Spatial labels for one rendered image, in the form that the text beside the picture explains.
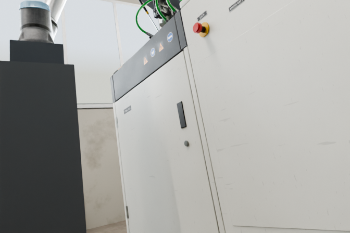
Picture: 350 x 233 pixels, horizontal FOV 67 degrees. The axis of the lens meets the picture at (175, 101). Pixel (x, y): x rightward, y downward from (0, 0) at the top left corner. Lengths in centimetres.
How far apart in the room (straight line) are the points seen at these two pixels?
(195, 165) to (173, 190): 17
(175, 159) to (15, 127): 56
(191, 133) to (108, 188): 201
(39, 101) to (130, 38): 258
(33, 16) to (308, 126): 105
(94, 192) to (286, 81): 240
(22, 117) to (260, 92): 75
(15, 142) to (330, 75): 90
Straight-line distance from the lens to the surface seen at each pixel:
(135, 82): 133
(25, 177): 97
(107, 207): 290
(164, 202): 117
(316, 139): 70
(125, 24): 359
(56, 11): 146
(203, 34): 96
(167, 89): 110
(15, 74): 105
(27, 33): 120
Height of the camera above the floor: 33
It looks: 16 degrees up
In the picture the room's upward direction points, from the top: 10 degrees counter-clockwise
